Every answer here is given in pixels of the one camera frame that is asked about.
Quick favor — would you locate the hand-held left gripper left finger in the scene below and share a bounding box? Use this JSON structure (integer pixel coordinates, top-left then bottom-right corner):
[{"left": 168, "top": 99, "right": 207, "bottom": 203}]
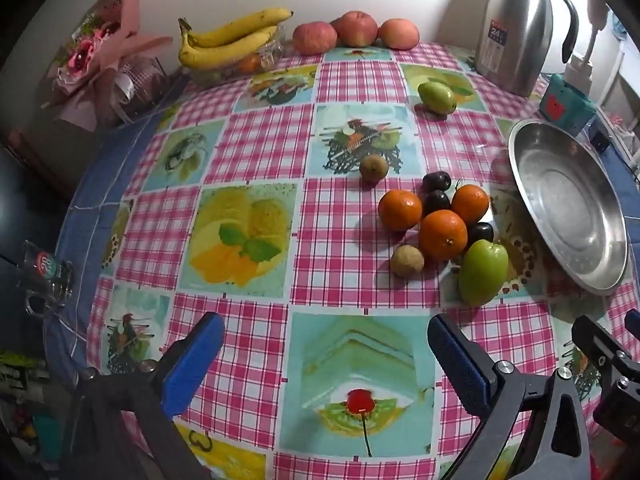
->
[{"left": 65, "top": 311, "right": 226, "bottom": 480}]

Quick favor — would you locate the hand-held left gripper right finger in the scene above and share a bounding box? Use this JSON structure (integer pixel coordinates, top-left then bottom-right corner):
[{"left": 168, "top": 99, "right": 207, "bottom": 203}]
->
[{"left": 426, "top": 312, "right": 601, "bottom": 480}]

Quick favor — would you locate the elongated green jujube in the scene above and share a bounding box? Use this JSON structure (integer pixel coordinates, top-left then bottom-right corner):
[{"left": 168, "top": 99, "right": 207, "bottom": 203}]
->
[{"left": 458, "top": 240, "right": 510, "bottom": 307}]

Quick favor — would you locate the brown kiwi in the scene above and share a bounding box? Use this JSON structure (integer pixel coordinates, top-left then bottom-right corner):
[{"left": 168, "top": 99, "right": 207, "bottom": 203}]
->
[
  {"left": 390, "top": 244, "right": 426, "bottom": 278},
  {"left": 359, "top": 154, "right": 390, "bottom": 182}
]

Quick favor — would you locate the orange mandarin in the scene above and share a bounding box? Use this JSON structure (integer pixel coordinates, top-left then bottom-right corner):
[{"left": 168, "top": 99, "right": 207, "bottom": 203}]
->
[
  {"left": 377, "top": 188, "right": 423, "bottom": 232},
  {"left": 451, "top": 184, "right": 490, "bottom": 225},
  {"left": 419, "top": 209, "right": 468, "bottom": 261}
]

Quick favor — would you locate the dark plum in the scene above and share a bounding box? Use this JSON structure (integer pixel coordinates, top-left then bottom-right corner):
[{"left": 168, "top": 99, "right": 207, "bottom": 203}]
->
[
  {"left": 422, "top": 171, "right": 452, "bottom": 192},
  {"left": 424, "top": 189, "right": 452, "bottom": 216},
  {"left": 465, "top": 221, "right": 495, "bottom": 253}
]

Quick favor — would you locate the stainless steel basin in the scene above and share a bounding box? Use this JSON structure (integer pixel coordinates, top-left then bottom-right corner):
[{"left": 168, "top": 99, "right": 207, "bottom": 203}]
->
[{"left": 507, "top": 118, "right": 629, "bottom": 296}]

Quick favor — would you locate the teal toy box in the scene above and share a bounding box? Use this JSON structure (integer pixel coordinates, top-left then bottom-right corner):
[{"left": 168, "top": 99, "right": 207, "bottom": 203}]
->
[{"left": 539, "top": 72, "right": 598, "bottom": 136}]

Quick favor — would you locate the white shelf rack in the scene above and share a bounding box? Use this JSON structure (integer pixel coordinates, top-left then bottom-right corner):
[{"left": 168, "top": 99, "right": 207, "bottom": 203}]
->
[{"left": 600, "top": 10, "right": 640, "bottom": 173}]

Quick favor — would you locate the white power strip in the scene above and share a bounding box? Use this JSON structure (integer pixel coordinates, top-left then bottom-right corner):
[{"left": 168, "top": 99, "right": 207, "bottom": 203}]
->
[{"left": 565, "top": 0, "right": 609, "bottom": 95}]

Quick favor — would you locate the brown wooden furniture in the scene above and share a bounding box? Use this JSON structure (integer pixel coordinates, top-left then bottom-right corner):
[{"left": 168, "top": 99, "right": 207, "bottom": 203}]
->
[{"left": 7, "top": 127, "right": 76, "bottom": 198}]

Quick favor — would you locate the round green jujube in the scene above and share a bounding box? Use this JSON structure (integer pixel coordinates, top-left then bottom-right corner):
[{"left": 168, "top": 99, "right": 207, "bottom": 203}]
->
[{"left": 417, "top": 81, "right": 458, "bottom": 114}]

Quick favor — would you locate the clear glass jar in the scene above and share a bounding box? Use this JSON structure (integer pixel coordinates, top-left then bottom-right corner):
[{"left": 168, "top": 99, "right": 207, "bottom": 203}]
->
[{"left": 117, "top": 55, "right": 171, "bottom": 117}]

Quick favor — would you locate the clear plastic fruit box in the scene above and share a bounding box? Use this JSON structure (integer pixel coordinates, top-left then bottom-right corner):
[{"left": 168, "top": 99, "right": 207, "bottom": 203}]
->
[{"left": 187, "top": 25, "right": 286, "bottom": 87}]

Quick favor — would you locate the stainless steel thermos jug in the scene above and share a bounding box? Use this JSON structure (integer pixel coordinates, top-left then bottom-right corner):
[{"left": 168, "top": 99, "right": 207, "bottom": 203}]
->
[{"left": 474, "top": 0, "right": 581, "bottom": 98}]

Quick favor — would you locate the yellow banana bunch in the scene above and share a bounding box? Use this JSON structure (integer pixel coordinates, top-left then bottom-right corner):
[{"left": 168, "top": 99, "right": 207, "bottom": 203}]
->
[{"left": 177, "top": 7, "right": 295, "bottom": 70}]

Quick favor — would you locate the pink flower bouquet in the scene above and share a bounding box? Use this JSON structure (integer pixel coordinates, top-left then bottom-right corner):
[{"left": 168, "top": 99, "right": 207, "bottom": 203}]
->
[{"left": 42, "top": 0, "right": 173, "bottom": 126}]

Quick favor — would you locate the red apple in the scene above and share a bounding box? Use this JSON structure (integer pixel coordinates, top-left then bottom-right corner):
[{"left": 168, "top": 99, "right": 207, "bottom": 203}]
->
[
  {"left": 332, "top": 10, "right": 379, "bottom": 48},
  {"left": 292, "top": 21, "right": 338, "bottom": 56},
  {"left": 380, "top": 18, "right": 421, "bottom": 51}
]

